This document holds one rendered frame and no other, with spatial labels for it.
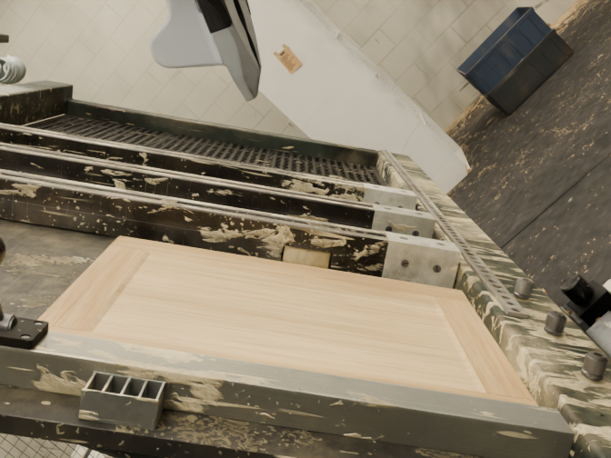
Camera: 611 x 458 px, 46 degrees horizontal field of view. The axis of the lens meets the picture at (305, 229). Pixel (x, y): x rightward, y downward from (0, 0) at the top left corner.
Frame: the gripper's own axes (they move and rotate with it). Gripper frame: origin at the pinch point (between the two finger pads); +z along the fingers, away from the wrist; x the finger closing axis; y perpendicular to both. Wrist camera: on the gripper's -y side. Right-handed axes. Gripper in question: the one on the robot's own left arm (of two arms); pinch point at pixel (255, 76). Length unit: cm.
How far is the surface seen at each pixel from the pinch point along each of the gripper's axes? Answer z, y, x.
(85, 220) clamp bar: 19, 49, -60
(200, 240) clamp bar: 28, 33, -62
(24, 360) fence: 18.6, 32.6, -8.6
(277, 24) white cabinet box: 12, 70, -414
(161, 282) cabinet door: 26, 32, -40
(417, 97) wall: 111, 3, -554
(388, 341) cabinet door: 40, 3, -34
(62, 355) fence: 19.4, 29.1, -9.1
